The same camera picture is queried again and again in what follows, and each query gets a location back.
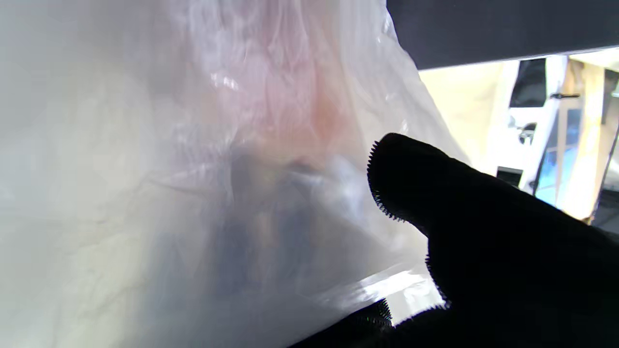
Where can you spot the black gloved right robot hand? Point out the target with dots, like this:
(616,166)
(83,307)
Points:
(508,270)

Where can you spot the grey plastic waste bin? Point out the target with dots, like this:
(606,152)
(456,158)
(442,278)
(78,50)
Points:
(483,29)

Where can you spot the white translucent garbage bag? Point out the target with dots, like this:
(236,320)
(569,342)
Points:
(169,169)

